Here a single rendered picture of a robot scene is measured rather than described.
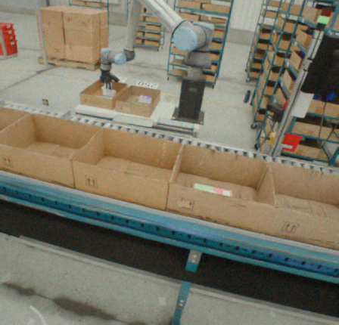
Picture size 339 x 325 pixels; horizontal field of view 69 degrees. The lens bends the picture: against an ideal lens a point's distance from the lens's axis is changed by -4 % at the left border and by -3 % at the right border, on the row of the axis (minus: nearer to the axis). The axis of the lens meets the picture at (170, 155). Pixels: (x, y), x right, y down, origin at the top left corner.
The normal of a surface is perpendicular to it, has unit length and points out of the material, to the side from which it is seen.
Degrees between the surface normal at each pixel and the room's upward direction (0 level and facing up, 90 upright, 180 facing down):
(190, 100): 90
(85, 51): 91
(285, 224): 90
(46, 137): 90
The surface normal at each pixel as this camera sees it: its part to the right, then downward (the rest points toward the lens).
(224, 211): -0.21, 0.55
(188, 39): -0.47, 0.50
